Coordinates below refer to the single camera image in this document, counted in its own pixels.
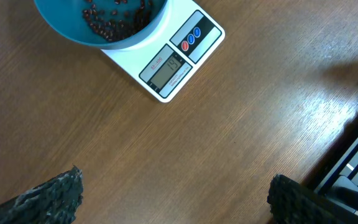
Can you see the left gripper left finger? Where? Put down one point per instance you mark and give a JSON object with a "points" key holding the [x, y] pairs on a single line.
{"points": [[54, 201]]}

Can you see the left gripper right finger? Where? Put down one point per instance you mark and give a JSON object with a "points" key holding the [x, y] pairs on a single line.
{"points": [[291, 202]]}

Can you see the white digital kitchen scale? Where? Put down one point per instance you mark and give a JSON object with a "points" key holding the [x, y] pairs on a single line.
{"points": [[177, 46]]}

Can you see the beans in teal bowl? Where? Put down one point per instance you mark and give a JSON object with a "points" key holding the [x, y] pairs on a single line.
{"points": [[117, 24]]}

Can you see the teal plastic bowl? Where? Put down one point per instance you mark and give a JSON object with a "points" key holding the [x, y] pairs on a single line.
{"points": [[65, 17]]}

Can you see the aluminium frame rail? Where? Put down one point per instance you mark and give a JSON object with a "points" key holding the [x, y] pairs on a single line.
{"points": [[336, 179]]}

